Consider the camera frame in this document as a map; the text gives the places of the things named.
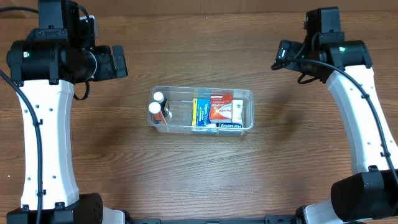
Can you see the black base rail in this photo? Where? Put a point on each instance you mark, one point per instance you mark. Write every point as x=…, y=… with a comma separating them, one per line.
x=268, y=219

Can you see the black bottle white cap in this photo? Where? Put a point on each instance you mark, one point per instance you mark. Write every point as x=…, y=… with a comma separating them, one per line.
x=163, y=101

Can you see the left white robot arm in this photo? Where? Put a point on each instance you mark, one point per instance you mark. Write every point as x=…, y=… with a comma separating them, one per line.
x=43, y=74

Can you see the clear plastic container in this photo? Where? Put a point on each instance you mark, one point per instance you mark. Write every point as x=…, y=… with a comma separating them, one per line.
x=189, y=111

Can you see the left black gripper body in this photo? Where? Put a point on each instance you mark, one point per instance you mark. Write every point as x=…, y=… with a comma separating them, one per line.
x=118, y=62

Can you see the blue yellow VapoDrops box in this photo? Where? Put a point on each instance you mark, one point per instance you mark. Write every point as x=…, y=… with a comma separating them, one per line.
x=201, y=109

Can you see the red white small box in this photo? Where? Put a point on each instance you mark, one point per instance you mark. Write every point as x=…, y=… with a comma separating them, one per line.
x=221, y=109

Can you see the white orange plaster box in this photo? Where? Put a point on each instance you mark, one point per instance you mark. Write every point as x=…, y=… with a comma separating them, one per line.
x=237, y=116

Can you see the orange tube white cap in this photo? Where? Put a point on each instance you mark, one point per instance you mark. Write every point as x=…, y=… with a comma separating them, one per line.
x=156, y=110

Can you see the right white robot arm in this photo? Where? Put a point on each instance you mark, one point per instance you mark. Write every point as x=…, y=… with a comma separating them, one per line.
x=346, y=68

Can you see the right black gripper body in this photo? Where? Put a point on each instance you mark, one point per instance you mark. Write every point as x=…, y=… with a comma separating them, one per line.
x=282, y=54

